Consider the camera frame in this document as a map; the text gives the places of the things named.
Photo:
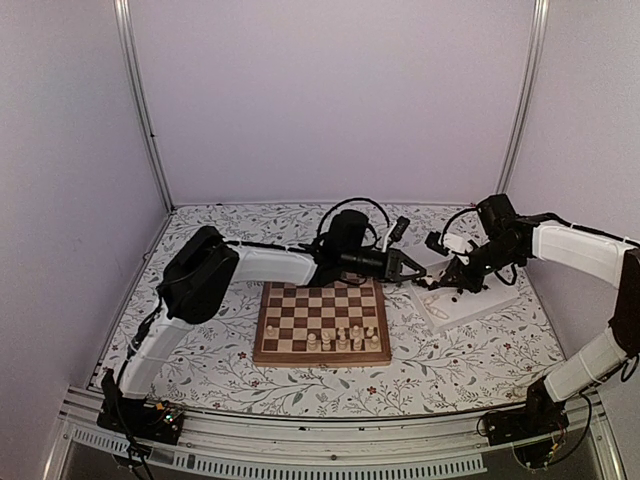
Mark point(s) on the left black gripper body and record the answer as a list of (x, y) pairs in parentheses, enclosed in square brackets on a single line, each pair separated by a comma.
[(353, 263)]

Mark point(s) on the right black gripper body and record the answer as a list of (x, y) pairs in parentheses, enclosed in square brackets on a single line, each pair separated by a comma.
[(497, 258)]

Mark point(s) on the wooden chess board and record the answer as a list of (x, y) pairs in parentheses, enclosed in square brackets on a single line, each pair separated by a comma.
[(297, 311)]

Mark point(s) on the white chess queen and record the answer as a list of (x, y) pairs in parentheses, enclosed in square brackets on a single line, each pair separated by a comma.
[(312, 342)]

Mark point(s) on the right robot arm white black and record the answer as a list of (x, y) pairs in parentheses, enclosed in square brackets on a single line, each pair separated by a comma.
[(575, 269)]

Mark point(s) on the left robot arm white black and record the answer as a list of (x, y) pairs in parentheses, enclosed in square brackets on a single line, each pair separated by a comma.
[(195, 282)]

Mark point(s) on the pile of dark chess pieces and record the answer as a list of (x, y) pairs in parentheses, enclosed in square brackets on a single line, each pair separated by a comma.
[(419, 288)]

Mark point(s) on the white divided tray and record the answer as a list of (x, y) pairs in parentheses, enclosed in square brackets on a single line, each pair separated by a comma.
[(466, 308)]

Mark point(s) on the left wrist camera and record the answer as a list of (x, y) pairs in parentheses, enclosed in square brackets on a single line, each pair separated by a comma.
[(395, 233)]

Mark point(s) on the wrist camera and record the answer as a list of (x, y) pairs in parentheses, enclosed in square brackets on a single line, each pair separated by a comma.
[(395, 233), (448, 244)]

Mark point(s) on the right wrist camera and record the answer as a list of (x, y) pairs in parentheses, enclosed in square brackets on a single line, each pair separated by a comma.
[(448, 244)]

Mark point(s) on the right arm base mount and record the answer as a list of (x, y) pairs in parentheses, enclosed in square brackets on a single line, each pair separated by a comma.
[(539, 429)]

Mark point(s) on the right aluminium frame post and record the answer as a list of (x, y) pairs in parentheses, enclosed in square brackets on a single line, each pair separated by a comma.
[(532, 64)]

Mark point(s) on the aluminium frame post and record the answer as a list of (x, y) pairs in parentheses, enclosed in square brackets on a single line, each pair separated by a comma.
[(532, 64), (126, 35)]

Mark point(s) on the front aluminium rail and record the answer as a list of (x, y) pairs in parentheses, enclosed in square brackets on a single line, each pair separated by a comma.
[(237, 446)]

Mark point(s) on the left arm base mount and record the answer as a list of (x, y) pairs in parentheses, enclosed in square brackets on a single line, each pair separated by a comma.
[(161, 422)]

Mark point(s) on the left aluminium frame post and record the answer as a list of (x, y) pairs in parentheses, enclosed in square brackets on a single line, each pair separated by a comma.
[(126, 35)]

